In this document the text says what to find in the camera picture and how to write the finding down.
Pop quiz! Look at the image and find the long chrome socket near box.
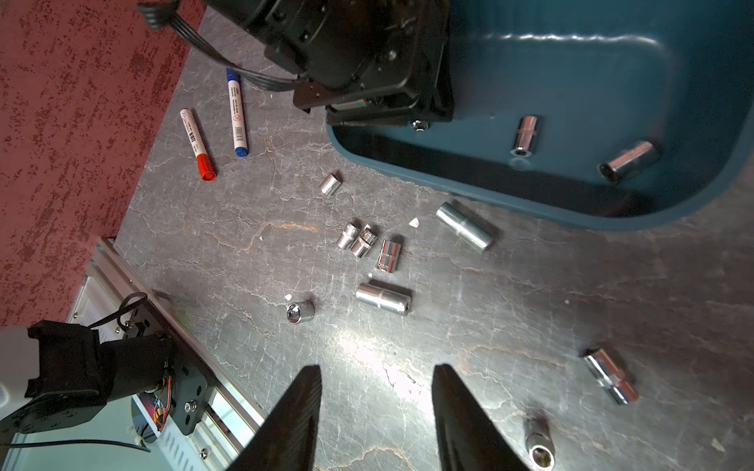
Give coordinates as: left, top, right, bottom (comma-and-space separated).
435, 202, 494, 252

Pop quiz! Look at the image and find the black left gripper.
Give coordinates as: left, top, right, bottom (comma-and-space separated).
207, 0, 454, 127

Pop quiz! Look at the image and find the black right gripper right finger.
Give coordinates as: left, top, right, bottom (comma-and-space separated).
432, 364, 527, 470

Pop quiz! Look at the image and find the large chrome socket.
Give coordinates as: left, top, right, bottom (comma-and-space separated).
286, 300, 315, 325
319, 173, 342, 196

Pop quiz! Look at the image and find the teal plastic storage box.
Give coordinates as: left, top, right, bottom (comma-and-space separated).
328, 1, 753, 231

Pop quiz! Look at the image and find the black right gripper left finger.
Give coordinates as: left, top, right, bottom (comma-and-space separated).
228, 365, 322, 470

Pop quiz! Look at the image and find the long chrome socket centre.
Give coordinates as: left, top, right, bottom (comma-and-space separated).
355, 284, 412, 316

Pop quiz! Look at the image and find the large chrome socket near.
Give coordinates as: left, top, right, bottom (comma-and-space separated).
286, 300, 315, 325

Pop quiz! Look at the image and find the blue capped white marker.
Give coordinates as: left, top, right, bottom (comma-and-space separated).
226, 69, 249, 157

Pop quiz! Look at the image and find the red capped white marker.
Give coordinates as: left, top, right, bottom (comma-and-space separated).
180, 108, 217, 182

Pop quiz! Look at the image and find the large chrome socket far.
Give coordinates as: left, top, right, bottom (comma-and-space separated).
319, 173, 342, 196

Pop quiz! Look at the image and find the aluminium front rail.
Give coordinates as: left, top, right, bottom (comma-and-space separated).
68, 239, 264, 470

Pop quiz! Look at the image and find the chrome socket middle cluster right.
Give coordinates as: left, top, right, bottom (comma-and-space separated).
375, 241, 403, 273

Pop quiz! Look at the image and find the chrome universal joint socket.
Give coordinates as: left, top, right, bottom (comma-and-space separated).
581, 347, 639, 405

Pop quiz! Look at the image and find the chrome socket middle cluster centre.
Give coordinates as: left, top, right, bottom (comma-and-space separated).
350, 225, 378, 258

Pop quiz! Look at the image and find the chrome socket inside box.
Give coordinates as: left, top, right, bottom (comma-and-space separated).
598, 141, 660, 184

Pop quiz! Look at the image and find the small short chrome socket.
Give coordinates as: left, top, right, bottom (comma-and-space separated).
524, 418, 556, 471

